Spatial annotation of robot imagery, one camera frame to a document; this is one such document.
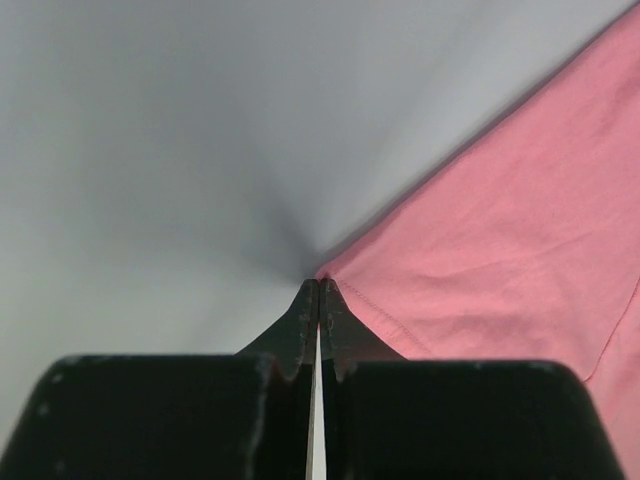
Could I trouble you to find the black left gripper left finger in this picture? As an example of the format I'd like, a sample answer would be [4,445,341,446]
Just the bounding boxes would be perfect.
[9,280,319,479]

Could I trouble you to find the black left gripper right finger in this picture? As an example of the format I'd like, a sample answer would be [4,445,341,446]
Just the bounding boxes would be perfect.
[318,279,624,479]

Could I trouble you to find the pink t shirt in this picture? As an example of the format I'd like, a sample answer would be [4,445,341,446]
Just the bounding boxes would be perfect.
[319,8,639,479]

